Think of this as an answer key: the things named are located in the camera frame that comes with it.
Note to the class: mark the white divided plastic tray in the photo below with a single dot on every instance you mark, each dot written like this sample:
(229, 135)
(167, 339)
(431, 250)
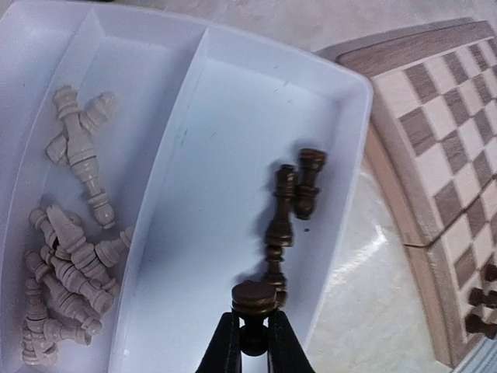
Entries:
(206, 115)

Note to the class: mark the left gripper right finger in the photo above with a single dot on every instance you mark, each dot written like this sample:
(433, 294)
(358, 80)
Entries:
(285, 353)

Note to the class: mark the dark piece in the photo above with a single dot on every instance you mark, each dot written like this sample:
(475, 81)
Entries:
(253, 301)

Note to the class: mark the dark pawn file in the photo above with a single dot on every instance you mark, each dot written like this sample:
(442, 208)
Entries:
(489, 273)
(478, 297)

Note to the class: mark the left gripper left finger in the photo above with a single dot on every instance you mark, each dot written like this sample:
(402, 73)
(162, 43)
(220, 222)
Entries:
(223, 354)

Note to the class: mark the pile of white chess pieces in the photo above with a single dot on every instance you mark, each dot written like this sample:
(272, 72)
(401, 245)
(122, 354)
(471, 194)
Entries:
(70, 287)

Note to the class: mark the dark king in tray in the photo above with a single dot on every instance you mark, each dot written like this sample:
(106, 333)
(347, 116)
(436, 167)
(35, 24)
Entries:
(279, 233)

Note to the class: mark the dark rook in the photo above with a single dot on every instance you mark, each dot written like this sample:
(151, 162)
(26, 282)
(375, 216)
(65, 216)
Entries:
(474, 324)

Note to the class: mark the wooden chess board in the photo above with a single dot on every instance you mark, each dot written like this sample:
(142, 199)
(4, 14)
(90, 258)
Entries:
(431, 144)

